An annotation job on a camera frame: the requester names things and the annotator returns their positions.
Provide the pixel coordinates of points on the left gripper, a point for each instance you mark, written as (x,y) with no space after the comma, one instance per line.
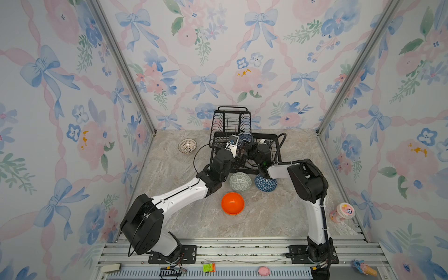
(242,159)

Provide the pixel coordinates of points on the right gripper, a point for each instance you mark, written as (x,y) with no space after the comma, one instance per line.
(254,147)

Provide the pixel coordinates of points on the blue floral bowl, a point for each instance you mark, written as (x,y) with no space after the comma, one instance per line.
(245,138)

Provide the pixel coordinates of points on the black wire dish rack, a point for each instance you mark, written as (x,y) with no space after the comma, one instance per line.
(236,120)

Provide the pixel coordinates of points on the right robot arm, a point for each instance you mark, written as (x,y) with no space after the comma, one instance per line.
(310,185)

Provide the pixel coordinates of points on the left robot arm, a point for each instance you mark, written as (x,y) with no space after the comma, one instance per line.
(143,222)

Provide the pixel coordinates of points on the green patterned bowl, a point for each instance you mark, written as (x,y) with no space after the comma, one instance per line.
(240,182)

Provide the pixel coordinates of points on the dark blue patterned bowl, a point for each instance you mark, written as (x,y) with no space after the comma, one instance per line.
(264,184)

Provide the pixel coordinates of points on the orange plastic bowl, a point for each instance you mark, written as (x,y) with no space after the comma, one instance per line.
(232,203)

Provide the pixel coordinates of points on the white lattice bowl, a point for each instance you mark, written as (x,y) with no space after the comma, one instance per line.
(187,146)

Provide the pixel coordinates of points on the pink lidded cup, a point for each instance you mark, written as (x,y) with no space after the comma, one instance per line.
(343,212)

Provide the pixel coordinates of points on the green orange small toy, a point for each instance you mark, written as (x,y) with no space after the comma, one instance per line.
(209,268)

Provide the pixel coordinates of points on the pink round toy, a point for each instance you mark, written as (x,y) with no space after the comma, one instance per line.
(264,271)

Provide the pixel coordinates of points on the ice cream cone toy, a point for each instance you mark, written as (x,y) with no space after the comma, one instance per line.
(363,268)

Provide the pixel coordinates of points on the beige small block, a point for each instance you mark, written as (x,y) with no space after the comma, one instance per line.
(111,268)

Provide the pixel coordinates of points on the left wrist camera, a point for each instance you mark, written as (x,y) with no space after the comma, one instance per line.
(232,141)

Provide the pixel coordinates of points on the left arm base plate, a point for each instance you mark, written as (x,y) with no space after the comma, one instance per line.
(184,254)

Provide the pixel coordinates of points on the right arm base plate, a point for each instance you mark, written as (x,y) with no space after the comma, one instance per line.
(303,254)

